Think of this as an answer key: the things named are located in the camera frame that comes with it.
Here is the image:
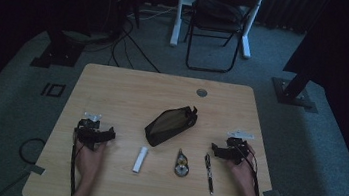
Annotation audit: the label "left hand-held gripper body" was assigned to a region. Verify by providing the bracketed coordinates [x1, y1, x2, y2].
[72, 110, 105, 152]

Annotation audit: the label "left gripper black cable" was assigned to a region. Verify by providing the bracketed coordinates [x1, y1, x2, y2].
[65, 128, 85, 196]

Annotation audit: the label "person's left hand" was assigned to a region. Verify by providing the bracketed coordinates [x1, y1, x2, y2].
[72, 137, 109, 185]

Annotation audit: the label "black folding chair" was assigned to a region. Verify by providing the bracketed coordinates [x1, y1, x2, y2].
[183, 0, 255, 77]

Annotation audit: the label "correction tape dispenser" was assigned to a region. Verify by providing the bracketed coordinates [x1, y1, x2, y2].
[173, 148, 192, 178]

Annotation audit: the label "black floor cables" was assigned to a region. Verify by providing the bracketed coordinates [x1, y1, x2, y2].
[107, 16, 168, 74]

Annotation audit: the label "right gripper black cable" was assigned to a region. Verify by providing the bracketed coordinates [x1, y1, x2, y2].
[233, 145, 285, 196]

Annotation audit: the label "black stand base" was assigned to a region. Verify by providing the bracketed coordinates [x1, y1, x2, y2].
[29, 26, 88, 73]
[268, 68, 323, 115]

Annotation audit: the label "black pen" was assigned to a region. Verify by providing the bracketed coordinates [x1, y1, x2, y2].
[200, 152, 219, 196]

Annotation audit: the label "white desk frame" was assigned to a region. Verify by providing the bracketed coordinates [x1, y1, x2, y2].
[168, 0, 266, 62]

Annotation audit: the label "person's right hand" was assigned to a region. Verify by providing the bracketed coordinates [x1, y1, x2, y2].
[225, 141, 260, 193]

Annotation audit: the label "grey tape piece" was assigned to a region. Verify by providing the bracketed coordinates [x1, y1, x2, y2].
[261, 187, 282, 196]
[23, 162, 47, 177]

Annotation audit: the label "white stick eraser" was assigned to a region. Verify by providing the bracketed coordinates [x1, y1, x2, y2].
[131, 145, 150, 175]

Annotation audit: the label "black pencil case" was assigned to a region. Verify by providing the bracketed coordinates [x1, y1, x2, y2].
[141, 100, 200, 153]

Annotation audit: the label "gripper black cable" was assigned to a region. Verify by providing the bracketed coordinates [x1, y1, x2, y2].
[65, 128, 85, 196]
[233, 145, 285, 196]

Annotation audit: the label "white floor cable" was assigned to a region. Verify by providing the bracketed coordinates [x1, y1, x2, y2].
[126, 0, 179, 26]

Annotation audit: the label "grey table grommet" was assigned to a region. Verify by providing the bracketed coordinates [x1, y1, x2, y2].
[195, 88, 209, 99]

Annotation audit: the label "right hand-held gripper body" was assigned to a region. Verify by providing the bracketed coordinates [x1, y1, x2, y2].
[223, 128, 256, 168]

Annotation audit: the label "dark bag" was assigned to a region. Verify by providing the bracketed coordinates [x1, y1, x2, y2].
[193, 0, 248, 26]

